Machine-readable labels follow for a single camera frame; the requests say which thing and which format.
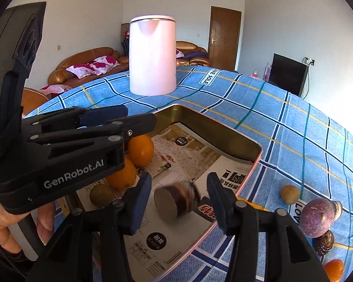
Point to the brown wooden door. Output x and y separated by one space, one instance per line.
225 38

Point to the gold metal tin tray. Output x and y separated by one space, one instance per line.
211 129

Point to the pink floral cushion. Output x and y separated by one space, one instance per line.
56 89

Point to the blue plaid tablecloth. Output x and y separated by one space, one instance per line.
253 108

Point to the orange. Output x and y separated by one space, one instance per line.
122 176
141 150
334 270

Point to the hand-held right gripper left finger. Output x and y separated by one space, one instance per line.
141 203

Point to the dark wrinkled passion fruit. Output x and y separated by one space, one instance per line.
323 242

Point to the pink floral pillow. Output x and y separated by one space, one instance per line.
94 65

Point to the black monitor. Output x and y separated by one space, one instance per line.
286 73

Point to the pink electric kettle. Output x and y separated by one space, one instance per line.
151 58

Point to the dark brown round fruit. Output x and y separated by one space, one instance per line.
176 202

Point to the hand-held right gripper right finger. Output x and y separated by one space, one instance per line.
220 205

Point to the person's left hand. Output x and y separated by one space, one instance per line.
3 226

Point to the brown leather sofa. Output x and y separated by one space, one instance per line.
61 72
191 46

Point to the tall decorated floor vase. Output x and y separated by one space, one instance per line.
125 39

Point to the small tan round fruit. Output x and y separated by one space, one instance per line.
289 194

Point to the brown leather armchair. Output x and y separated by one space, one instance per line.
32 100

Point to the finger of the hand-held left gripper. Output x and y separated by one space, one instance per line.
135 127
106 114

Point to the large purple passion fruit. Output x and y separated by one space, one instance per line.
315 218

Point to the purple blanket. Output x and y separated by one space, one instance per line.
195 55

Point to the green-brown kiwi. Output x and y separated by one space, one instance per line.
101 195

